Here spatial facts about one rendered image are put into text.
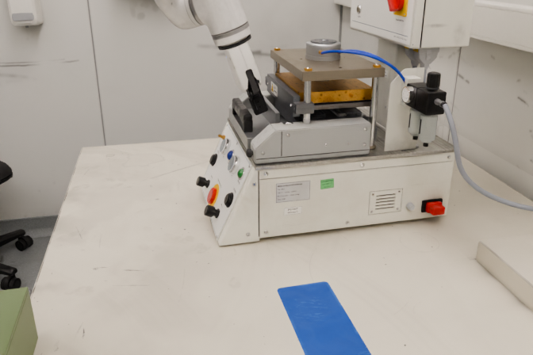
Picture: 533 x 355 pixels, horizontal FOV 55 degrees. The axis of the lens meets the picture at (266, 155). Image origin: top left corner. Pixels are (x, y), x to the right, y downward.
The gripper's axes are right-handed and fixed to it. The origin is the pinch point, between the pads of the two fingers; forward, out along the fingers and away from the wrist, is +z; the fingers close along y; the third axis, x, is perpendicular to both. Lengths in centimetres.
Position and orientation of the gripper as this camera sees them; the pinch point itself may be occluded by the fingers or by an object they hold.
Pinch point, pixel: (258, 104)
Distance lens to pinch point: 117.4
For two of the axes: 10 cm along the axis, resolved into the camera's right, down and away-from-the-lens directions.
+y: 2.3, 3.5, -9.1
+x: 9.1, -4.0, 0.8
